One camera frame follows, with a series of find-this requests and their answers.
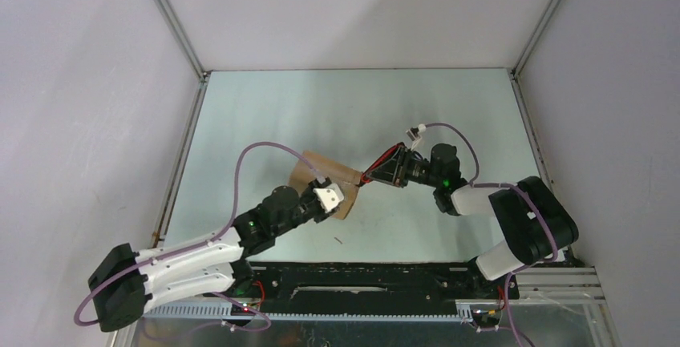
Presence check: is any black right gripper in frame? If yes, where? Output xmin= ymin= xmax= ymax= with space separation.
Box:
xmin=366 ymin=147 xmax=442 ymax=188

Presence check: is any red black utility knife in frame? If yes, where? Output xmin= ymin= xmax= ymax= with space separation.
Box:
xmin=358 ymin=142 xmax=405 ymax=187

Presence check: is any brown cardboard express box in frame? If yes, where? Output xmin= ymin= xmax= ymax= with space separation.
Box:
xmin=286 ymin=150 xmax=366 ymax=221

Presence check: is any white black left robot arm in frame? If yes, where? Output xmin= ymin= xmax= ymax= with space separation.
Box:
xmin=87 ymin=179 xmax=345 ymax=333

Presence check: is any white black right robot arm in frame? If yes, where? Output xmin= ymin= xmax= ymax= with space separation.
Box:
xmin=361 ymin=143 xmax=579 ymax=297

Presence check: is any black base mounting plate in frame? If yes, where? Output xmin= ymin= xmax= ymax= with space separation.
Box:
xmin=224 ymin=261 xmax=520 ymax=317

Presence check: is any aluminium frame rail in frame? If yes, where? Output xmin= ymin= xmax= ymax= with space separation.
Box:
xmin=108 ymin=261 xmax=620 ymax=346

